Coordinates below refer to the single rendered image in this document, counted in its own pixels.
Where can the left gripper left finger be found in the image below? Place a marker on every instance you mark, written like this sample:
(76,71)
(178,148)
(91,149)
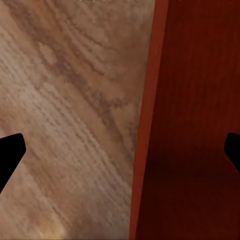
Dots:
(12,149)

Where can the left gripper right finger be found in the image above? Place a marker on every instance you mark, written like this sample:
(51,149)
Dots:
(232,149)

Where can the storage box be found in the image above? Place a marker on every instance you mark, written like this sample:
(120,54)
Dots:
(185,187)

